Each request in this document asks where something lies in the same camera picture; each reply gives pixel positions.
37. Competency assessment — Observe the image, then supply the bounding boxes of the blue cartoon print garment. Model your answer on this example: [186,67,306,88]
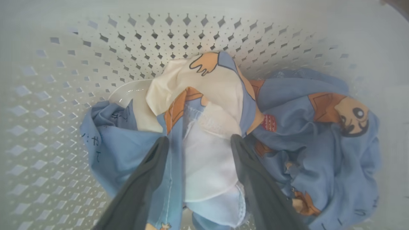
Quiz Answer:
[246,68,382,230]

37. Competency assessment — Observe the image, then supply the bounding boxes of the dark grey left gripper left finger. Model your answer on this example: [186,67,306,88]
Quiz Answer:
[92,136,170,230]

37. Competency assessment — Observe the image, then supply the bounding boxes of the cream perforated basket brown rim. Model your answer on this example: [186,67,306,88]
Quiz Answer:
[0,0,409,230]

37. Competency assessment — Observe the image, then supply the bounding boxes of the blue cartoon garment white lining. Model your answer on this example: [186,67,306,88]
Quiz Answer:
[80,51,266,230]

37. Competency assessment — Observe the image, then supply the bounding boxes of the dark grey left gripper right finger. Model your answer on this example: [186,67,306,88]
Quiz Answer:
[231,134,309,230]

